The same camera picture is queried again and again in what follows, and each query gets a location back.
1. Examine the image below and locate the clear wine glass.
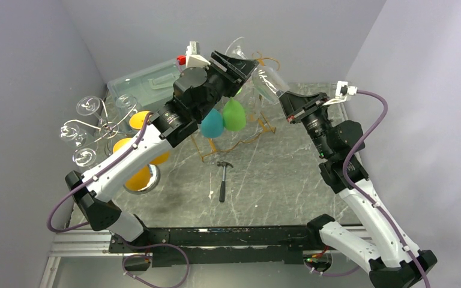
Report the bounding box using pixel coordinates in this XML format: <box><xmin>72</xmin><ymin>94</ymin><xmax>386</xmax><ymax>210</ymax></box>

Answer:
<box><xmin>225</xmin><ymin>37</ymin><xmax>289</xmax><ymax>105</ymax></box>

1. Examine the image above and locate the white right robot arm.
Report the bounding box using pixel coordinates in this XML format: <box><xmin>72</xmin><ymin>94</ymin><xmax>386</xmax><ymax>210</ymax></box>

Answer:
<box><xmin>278</xmin><ymin>91</ymin><xmax>437</xmax><ymax>287</ymax></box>

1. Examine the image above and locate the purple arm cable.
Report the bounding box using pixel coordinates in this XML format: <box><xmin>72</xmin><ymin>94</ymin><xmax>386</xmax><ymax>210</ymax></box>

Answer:
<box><xmin>46</xmin><ymin>112</ymin><xmax>154</xmax><ymax>234</ymax></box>
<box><xmin>342</xmin><ymin>89</ymin><xmax>432</xmax><ymax>288</ymax></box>

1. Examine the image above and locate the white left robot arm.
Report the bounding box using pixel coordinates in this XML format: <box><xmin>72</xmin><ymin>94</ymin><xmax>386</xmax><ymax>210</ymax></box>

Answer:
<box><xmin>65</xmin><ymin>51</ymin><xmax>259</xmax><ymax>252</ymax></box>

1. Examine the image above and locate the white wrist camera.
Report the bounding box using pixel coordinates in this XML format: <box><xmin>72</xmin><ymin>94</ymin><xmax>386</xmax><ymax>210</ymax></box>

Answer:
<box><xmin>176</xmin><ymin>41</ymin><xmax>210</xmax><ymax>71</ymax></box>
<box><xmin>324</xmin><ymin>81</ymin><xmax>358</xmax><ymax>106</ymax></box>

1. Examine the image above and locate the green wine glass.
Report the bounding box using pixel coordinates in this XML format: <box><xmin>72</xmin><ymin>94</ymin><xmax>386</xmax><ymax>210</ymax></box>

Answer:
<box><xmin>222</xmin><ymin>98</ymin><xmax>247</xmax><ymax>131</ymax></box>

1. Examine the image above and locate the orange wine glass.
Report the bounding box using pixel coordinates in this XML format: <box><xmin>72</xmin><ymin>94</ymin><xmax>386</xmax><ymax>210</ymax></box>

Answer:
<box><xmin>128</xmin><ymin>110</ymin><xmax>152</xmax><ymax>132</ymax></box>
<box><xmin>106</xmin><ymin>136</ymin><xmax>172</xmax><ymax>191</ymax></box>

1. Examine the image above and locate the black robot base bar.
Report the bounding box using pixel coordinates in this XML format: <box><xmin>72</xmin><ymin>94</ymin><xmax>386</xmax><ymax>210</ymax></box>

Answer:
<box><xmin>109</xmin><ymin>225</ymin><xmax>327</xmax><ymax>268</ymax></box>

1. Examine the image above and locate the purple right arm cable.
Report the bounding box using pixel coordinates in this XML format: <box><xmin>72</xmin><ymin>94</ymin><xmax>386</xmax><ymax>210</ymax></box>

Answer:
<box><xmin>342</xmin><ymin>89</ymin><xmax>432</xmax><ymax>288</ymax></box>

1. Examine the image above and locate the clear glass chrome rack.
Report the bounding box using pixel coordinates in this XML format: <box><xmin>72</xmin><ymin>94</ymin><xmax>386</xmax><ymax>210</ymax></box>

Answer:
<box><xmin>59</xmin><ymin>122</ymin><xmax>87</xmax><ymax>149</ymax></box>
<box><xmin>72</xmin><ymin>148</ymin><xmax>97</xmax><ymax>169</ymax></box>

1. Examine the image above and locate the chrome tree glass rack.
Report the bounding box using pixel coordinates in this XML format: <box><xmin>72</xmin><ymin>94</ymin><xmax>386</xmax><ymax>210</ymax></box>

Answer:
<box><xmin>63</xmin><ymin>97</ymin><xmax>161</xmax><ymax>195</ymax></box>

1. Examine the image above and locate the clear plastic storage box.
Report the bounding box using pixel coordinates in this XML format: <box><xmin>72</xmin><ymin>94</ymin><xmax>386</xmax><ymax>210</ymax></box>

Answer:
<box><xmin>107</xmin><ymin>58</ymin><xmax>180</xmax><ymax>134</ymax></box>

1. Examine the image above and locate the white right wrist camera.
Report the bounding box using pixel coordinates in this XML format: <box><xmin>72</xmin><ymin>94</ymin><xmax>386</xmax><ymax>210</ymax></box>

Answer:
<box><xmin>324</xmin><ymin>81</ymin><xmax>358</xmax><ymax>106</ymax></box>

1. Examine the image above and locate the blue wine glass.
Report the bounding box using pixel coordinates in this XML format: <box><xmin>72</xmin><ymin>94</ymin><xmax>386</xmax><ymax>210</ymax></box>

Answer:
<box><xmin>200</xmin><ymin>109</ymin><xmax>224</xmax><ymax>139</ymax></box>

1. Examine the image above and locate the gold wire glass rack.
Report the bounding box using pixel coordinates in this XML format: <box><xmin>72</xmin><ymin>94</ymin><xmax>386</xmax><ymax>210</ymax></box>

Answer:
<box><xmin>188</xmin><ymin>50</ymin><xmax>280</xmax><ymax>163</ymax></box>

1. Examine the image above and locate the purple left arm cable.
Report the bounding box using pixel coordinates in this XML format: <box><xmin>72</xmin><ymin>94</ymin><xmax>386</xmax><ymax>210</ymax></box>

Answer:
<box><xmin>46</xmin><ymin>112</ymin><xmax>154</xmax><ymax>234</ymax></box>

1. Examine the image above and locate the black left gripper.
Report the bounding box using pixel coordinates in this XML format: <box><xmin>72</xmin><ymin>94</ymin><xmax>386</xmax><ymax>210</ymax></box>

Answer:
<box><xmin>194</xmin><ymin>50</ymin><xmax>259</xmax><ymax>122</ymax></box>

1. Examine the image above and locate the clear glass on chrome rack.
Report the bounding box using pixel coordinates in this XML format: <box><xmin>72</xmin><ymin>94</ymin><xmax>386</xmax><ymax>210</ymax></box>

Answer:
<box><xmin>76</xmin><ymin>96</ymin><xmax>101</xmax><ymax>116</ymax></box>

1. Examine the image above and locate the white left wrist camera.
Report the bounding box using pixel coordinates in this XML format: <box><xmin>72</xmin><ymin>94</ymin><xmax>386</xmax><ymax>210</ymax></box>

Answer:
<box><xmin>176</xmin><ymin>41</ymin><xmax>210</xmax><ymax>71</ymax></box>

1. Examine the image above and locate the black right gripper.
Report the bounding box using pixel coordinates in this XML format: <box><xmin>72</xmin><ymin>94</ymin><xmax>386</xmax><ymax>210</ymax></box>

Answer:
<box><xmin>276</xmin><ymin>88</ymin><xmax>333</xmax><ymax>158</ymax></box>

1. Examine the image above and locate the black handled hammer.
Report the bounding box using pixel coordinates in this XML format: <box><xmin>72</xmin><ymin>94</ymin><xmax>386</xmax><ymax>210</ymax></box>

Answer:
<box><xmin>217</xmin><ymin>161</ymin><xmax>234</xmax><ymax>203</ymax></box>

